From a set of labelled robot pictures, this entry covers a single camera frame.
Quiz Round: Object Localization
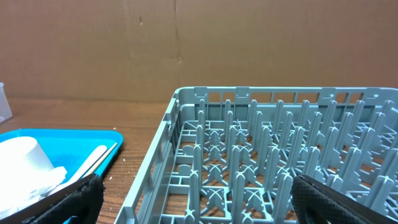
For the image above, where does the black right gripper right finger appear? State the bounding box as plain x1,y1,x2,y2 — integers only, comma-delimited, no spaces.
290,175,395,224

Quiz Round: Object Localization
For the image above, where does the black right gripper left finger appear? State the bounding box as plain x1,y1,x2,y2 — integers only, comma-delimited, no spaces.
1,174,104,224

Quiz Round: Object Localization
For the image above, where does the white napkin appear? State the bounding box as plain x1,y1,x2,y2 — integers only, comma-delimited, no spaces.
1,166,67,219

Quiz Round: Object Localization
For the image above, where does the white cup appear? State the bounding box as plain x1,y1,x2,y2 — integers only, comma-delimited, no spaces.
1,136,54,188

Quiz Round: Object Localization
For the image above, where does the grey dishwasher rack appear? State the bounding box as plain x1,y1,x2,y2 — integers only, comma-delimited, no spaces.
116,86,397,223

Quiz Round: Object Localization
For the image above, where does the wooden chopstick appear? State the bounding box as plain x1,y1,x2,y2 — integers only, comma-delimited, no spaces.
83,142,118,177

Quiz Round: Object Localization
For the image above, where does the teal serving tray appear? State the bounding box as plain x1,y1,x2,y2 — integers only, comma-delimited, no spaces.
1,129,123,180

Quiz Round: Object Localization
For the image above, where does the white plastic fork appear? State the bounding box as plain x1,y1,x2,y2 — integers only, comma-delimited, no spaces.
48,145,107,196

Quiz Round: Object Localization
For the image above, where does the clear plastic bin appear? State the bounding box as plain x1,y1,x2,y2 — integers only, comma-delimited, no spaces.
0,82,12,123

